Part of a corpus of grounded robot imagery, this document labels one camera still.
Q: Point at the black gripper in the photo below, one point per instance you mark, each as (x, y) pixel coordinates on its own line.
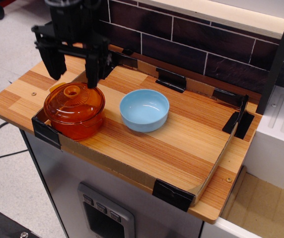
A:
(73, 21)

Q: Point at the orange transparent pot lid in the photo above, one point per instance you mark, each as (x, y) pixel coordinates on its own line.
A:
(73, 103)

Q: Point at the orange transparent pot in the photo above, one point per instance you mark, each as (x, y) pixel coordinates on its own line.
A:
(82, 130)

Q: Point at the cardboard fence with black tape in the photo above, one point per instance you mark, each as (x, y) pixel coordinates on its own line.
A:
(191, 162)

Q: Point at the light blue bowl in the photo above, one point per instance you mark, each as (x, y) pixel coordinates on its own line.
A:
(144, 110)

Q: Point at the grey control panel with buttons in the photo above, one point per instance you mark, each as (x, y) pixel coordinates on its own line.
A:
(104, 217)

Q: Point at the white sink drainboard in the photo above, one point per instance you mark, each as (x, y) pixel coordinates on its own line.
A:
(272, 121)

